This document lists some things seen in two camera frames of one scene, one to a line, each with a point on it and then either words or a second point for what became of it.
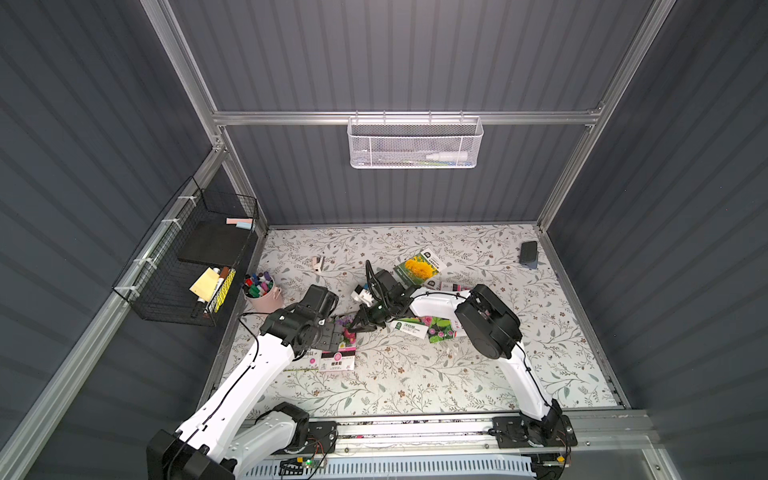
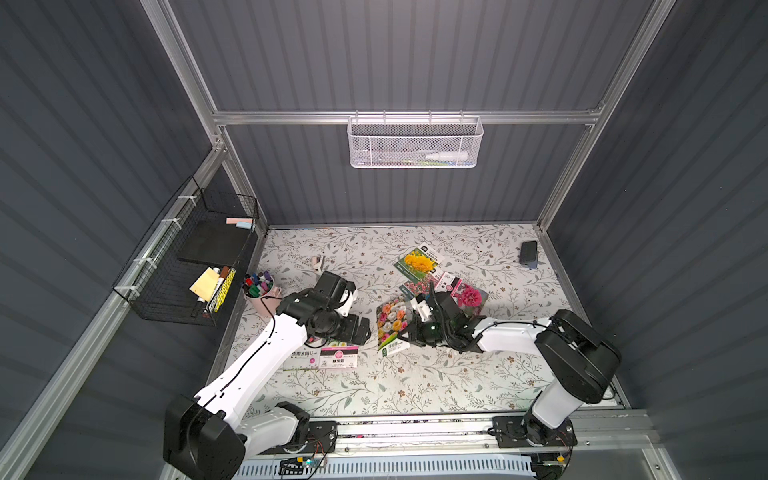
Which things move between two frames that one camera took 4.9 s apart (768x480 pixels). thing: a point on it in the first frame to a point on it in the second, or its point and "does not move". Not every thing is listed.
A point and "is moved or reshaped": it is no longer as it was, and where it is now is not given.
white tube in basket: x=448 y=156 does not move
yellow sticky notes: x=204 y=287 does not move
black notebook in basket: x=216 y=242 does not move
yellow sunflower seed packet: x=420 y=268 is moved or reshaped
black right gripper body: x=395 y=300 to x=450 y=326
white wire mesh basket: x=414 y=142 does not move
